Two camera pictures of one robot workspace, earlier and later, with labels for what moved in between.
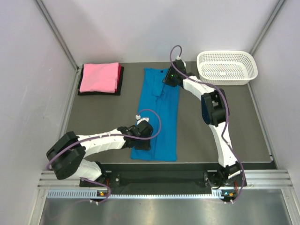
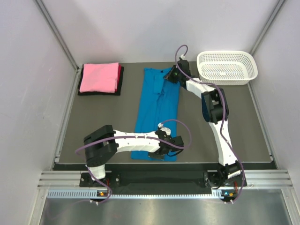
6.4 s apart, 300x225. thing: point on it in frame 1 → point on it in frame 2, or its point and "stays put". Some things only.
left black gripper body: x=143 y=144 → x=156 y=155
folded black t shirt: x=118 y=93 stays put
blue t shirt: x=155 y=94 stays put
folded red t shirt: x=118 y=78 stays put
